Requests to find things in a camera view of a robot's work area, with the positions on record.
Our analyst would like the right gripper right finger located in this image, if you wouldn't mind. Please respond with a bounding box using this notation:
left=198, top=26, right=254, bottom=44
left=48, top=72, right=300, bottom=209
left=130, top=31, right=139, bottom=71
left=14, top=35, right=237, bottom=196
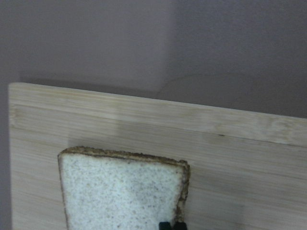
left=173, top=222, right=188, bottom=230

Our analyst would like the white bread slice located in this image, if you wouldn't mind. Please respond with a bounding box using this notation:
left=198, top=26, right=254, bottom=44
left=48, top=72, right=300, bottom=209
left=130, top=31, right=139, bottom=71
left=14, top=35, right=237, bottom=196
left=58, top=146, right=190, bottom=230

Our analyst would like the bamboo cutting board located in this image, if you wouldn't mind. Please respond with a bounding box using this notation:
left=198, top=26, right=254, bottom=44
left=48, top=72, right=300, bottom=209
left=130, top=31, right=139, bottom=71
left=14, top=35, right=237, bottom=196
left=8, top=83, right=307, bottom=230

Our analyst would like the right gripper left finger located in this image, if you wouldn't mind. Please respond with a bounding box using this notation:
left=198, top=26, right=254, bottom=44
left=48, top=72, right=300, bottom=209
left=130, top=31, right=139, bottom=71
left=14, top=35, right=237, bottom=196
left=158, top=222, right=172, bottom=230

